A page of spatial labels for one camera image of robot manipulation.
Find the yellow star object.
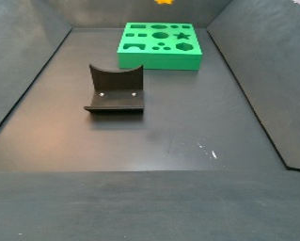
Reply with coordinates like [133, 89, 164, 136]
[155, 0, 173, 5]

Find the green shape sorter block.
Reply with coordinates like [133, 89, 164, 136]
[117, 23, 203, 71]

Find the black curved holder bracket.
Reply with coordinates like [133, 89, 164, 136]
[84, 65, 144, 113]

